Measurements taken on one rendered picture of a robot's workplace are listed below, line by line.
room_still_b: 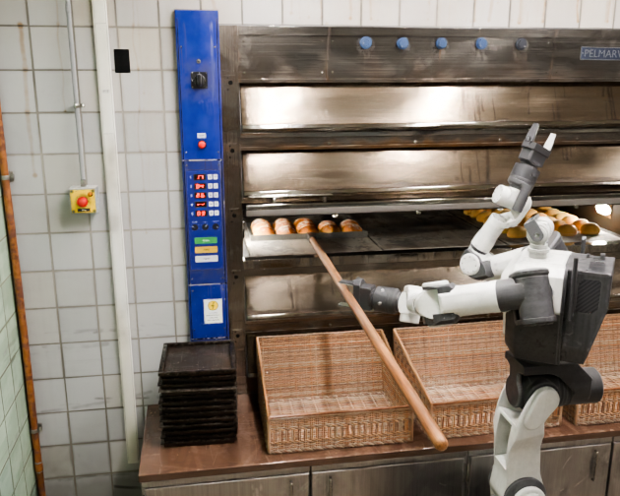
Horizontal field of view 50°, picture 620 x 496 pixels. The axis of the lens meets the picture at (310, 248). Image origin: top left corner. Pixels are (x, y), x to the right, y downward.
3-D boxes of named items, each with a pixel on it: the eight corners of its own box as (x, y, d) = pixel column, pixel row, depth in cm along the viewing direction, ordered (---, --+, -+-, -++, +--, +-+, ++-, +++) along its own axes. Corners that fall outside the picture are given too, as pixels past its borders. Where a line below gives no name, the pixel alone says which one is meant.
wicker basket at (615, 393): (517, 374, 309) (522, 318, 302) (628, 365, 318) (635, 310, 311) (574, 427, 263) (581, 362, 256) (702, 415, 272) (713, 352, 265)
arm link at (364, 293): (350, 281, 224) (384, 286, 219) (361, 274, 233) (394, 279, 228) (349, 317, 228) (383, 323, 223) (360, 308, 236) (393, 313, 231)
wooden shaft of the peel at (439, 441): (449, 452, 139) (450, 439, 138) (435, 454, 139) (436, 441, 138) (316, 243, 302) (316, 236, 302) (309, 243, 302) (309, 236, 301)
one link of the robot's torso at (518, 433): (522, 490, 230) (543, 365, 219) (547, 523, 214) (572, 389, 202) (480, 491, 228) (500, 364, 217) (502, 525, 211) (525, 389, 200)
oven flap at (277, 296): (246, 320, 282) (244, 273, 283) (633, 296, 311) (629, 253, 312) (247, 320, 278) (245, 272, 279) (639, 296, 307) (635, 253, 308)
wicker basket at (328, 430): (255, 395, 290) (253, 335, 283) (381, 385, 298) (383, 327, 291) (266, 456, 243) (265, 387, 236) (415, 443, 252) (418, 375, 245)
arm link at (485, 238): (495, 217, 239) (466, 258, 248) (480, 217, 231) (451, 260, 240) (517, 235, 233) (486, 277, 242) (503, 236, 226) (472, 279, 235)
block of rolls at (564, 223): (460, 213, 367) (461, 203, 366) (541, 210, 375) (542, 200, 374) (510, 239, 309) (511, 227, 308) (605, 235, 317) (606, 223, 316)
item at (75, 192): (73, 211, 259) (71, 185, 256) (100, 210, 261) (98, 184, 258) (70, 215, 252) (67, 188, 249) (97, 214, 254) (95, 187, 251)
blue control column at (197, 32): (196, 348, 483) (181, 35, 428) (218, 346, 485) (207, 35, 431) (199, 519, 299) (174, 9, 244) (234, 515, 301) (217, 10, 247)
